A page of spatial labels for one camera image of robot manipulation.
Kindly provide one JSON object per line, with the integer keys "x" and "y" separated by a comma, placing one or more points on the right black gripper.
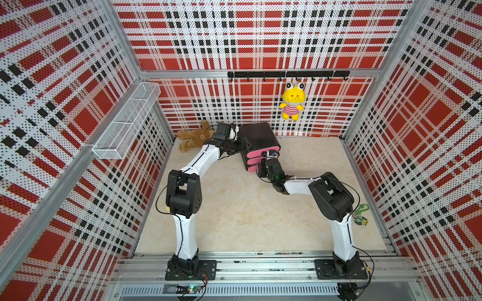
{"x": 261, "y": 169}

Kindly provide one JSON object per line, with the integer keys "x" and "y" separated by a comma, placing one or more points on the black drawer cabinet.
{"x": 261, "y": 136}

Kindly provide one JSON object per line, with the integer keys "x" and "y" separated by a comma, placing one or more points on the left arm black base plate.
{"x": 190, "y": 269}

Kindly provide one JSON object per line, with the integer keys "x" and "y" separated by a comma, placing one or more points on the black hook rail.
{"x": 328, "y": 74}

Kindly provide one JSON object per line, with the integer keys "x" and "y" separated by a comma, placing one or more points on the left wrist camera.
{"x": 225, "y": 132}

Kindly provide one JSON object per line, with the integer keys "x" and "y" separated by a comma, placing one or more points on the yellow frog plush toy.
{"x": 292, "y": 100}

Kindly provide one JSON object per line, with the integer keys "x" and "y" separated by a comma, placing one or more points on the white wire mesh basket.
{"x": 119, "y": 136}

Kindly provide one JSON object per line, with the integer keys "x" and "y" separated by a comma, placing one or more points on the green circuit board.
{"x": 189, "y": 289}

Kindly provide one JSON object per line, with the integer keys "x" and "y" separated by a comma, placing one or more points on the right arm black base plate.
{"x": 338, "y": 269}

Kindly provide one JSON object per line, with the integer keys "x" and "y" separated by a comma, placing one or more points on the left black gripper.
{"x": 241, "y": 145}

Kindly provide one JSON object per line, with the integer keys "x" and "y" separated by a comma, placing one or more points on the black connector box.
{"x": 347, "y": 292}

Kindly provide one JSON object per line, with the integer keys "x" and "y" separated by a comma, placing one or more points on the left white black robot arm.
{"x": 184, "y": 192}

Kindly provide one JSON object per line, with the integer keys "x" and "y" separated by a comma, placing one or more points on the aluminium mounting rail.
{"x": 294, "y": 267}

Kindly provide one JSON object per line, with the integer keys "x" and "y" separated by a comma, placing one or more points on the brown teddy bear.
{"x": 191, "y": 139}

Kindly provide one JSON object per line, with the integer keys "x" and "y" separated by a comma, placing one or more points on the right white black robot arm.
{"x": 333, "y": 199}

